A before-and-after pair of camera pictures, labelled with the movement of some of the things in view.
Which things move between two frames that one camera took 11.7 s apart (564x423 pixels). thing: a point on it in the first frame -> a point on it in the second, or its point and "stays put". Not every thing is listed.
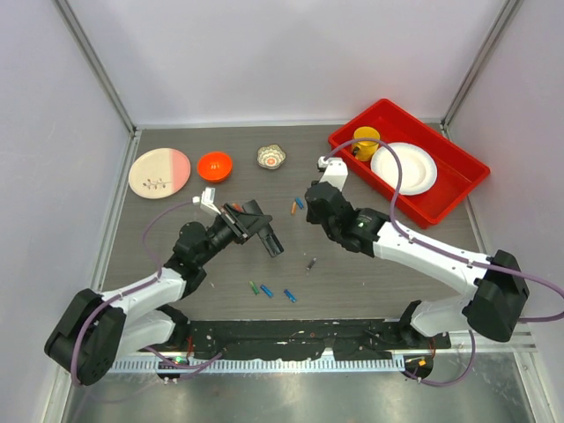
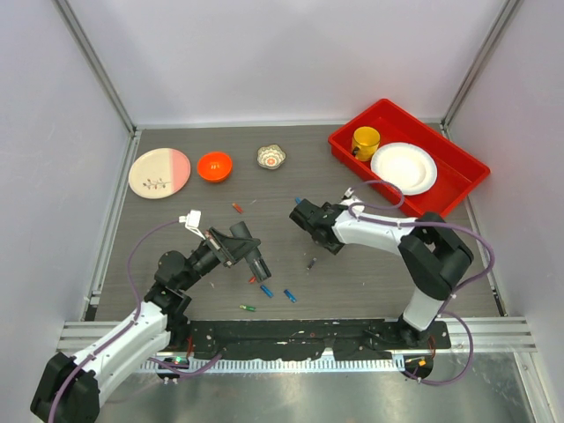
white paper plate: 419,167 stays put
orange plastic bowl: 214,166 stays put
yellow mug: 365,151 stays put
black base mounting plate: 368,338 stays put
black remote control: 271,242 -> 258,266
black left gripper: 241,225 -> 231,248
